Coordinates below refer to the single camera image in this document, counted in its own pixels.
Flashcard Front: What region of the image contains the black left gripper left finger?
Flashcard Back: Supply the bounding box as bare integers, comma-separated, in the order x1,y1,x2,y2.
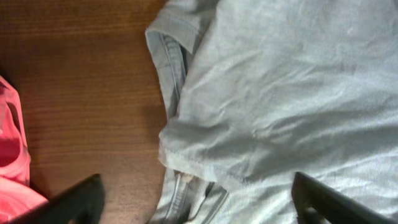
9,174,105,224

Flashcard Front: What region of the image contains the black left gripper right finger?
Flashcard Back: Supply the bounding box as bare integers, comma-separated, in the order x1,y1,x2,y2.
291,172,395,224

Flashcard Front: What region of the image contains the light blue polo shirt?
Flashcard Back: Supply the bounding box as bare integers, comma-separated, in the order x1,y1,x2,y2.
146,0,397,223

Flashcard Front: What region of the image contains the crumpled salmon pink shirt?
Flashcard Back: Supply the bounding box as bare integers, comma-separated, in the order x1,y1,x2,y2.
1,78,48,223

